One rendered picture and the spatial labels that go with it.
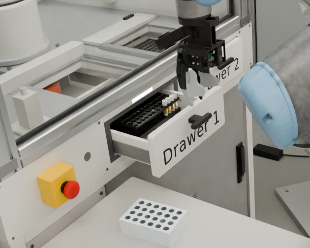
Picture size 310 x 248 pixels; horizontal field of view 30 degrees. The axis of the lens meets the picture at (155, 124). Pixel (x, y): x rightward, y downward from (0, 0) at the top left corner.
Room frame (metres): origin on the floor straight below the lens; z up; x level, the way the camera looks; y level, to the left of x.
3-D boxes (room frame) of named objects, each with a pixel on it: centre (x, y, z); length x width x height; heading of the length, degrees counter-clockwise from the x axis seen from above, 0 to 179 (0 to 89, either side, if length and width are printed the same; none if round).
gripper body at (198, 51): (1.19, -0.12, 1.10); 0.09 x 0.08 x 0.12; 49
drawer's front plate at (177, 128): (1.22, -0.08, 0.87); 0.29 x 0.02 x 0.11; 139
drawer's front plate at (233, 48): (1.54, -0.19, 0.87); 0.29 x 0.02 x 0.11; 139
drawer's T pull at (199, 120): (1.20, -0.10, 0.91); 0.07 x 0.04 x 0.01; 139
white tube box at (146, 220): (1.00, 0.03, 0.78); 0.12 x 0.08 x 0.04; 56
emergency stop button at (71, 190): (1.02, 0.20, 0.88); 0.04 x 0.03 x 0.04; 139
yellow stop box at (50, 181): (1.05, 0.22, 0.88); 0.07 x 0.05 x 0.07; 139
